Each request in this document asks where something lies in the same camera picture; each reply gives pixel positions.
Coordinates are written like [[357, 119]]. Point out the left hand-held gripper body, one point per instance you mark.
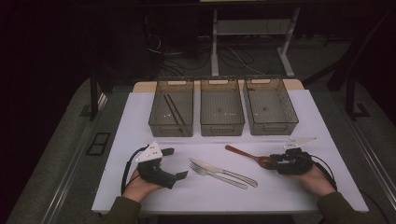
[[154, 171]]

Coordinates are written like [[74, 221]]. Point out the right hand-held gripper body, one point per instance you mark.
[[295, 163]]

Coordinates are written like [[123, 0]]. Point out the smoky transparent plastic bin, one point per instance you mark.
[[221, 129], [172, 130], [274, 127]]

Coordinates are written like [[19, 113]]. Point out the silver metal knife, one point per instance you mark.
[[211, 167]]

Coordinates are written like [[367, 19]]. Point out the brown wooden spoon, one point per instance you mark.
[[243, 154]]

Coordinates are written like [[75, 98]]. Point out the silver metal fork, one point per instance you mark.
[[218, 177]]

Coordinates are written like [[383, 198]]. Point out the black chopstick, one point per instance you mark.
[[177, 109], [172, 110]]

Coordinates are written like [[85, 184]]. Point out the person's left hand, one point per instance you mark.
[[138, 186]]

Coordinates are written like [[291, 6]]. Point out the person's right hand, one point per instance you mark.
[[317, 183]]

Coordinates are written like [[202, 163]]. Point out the black metal stand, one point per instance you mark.
[[350, 99], [93, 99]]

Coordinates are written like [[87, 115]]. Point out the black floor outlet frame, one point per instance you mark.
[[98, 143]]

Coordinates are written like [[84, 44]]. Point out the metal floor rail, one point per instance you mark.
[[373, 158], [67, 180]]

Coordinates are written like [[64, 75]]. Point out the white metal table frame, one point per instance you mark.
[[214, 46]]

